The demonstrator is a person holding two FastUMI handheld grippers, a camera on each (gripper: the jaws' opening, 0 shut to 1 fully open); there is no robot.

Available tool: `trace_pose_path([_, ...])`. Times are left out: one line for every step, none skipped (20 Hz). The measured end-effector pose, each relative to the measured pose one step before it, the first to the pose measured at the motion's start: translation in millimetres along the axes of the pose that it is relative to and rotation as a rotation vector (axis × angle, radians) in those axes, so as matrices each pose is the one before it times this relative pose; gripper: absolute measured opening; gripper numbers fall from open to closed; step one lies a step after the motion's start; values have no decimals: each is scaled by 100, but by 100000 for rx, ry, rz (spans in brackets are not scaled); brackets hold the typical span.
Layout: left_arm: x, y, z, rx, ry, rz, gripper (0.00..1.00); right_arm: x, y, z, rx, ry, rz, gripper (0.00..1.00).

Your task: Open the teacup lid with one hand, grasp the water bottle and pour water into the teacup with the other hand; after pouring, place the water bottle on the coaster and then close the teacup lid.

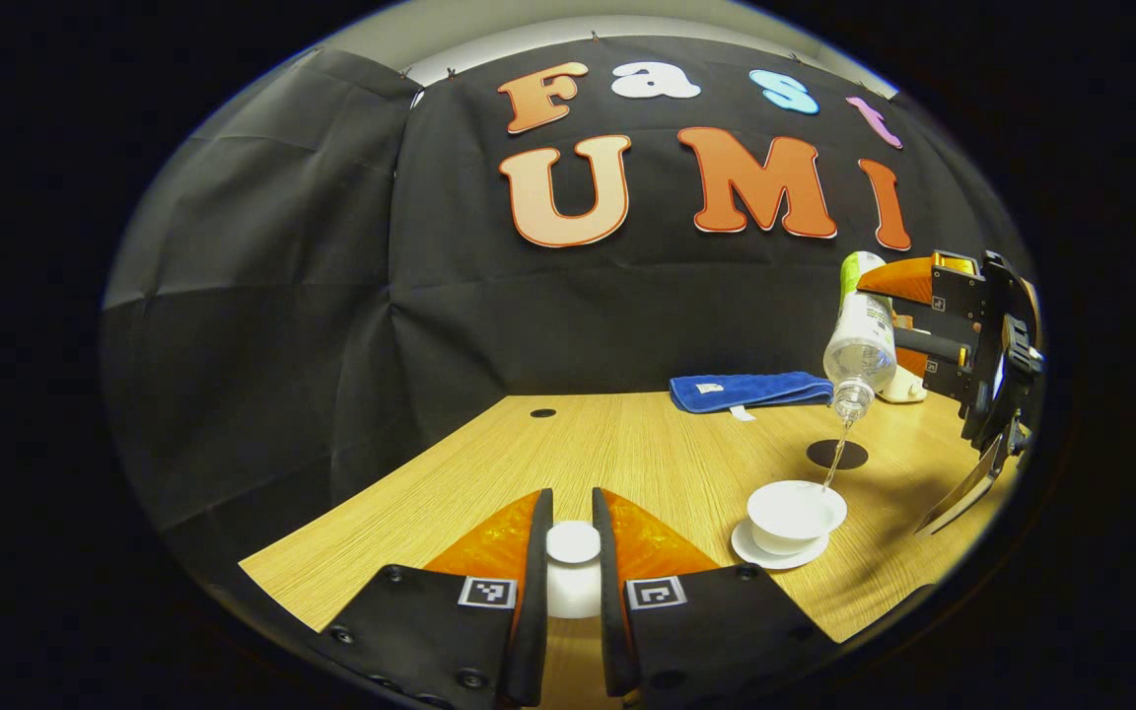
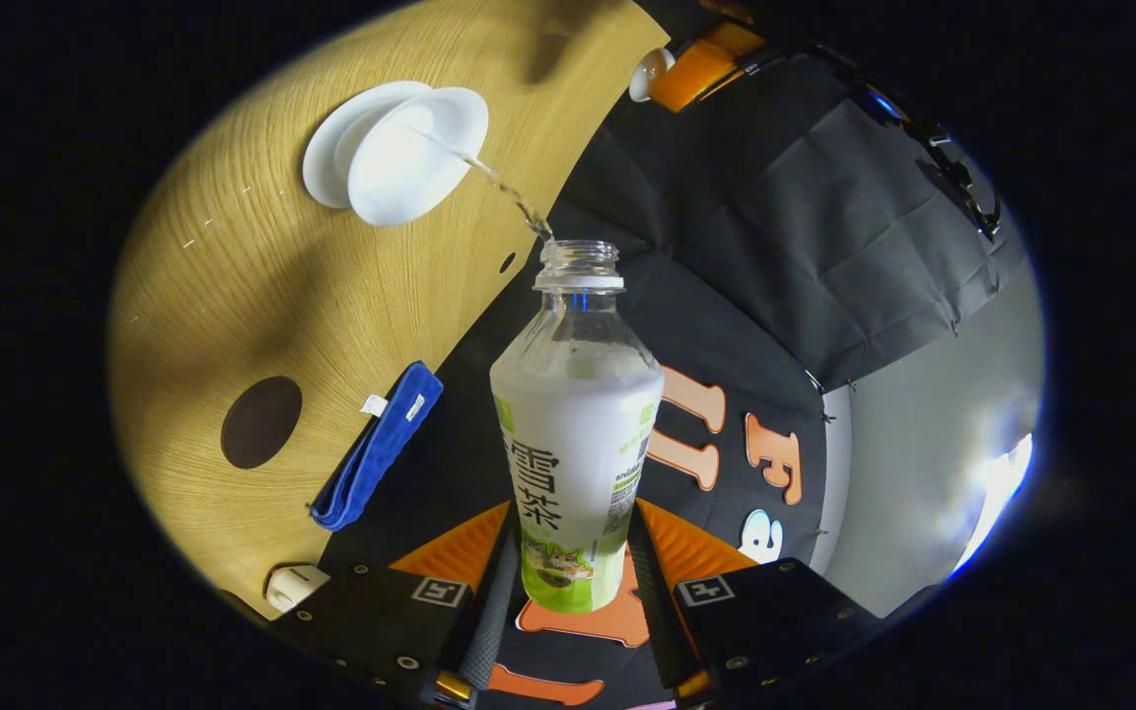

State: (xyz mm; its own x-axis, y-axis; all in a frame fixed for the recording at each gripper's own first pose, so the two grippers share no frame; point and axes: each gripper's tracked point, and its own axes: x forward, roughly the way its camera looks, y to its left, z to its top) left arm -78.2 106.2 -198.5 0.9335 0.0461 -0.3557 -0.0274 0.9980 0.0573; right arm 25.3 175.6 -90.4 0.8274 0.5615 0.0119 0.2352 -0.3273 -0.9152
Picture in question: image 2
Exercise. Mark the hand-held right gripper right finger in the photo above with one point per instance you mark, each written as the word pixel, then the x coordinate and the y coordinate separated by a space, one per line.
pixel 657 616

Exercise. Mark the dark round coaster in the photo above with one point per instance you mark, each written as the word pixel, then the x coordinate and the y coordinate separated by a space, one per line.
pixel 261 422

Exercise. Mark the water bottle with white label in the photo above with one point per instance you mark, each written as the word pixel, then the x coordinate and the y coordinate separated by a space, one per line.
pixel 578 444

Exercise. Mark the white toaster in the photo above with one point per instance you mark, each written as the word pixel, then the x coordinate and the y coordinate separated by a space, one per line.
pixel 294 587

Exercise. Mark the white saucer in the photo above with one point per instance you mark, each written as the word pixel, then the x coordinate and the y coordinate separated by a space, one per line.
pixel 326 158

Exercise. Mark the white teacup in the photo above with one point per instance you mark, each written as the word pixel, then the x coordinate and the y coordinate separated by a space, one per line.
pixel 410 163

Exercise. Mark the blue folded towel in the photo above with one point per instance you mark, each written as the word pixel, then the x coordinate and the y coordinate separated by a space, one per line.
pixel 381 449

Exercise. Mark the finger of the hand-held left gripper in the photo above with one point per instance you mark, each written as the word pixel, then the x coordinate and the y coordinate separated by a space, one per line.
pixel 738 37
pixel 691 77

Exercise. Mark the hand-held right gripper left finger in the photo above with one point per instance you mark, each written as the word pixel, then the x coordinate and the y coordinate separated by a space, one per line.
pixel 489 631

